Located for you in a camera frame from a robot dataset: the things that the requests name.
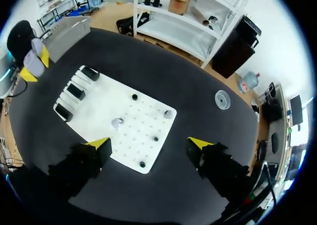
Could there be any black cable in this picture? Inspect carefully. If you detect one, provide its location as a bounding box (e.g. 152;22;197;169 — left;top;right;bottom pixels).
9;76;28;98

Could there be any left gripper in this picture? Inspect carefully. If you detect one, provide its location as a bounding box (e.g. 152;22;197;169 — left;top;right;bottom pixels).
7;20;51;83

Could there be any white plate with black stands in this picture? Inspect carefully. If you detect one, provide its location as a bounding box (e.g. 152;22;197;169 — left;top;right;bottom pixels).
53;64;178;175

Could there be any clear round plastic spool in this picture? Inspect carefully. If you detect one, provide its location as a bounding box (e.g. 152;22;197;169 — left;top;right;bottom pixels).
214;90;232;111

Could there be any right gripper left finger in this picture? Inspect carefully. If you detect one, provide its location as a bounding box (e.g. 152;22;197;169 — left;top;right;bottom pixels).
48;136;113;198

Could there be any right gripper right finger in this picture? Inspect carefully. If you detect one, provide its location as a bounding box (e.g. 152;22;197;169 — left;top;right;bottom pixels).
187;136;250;194

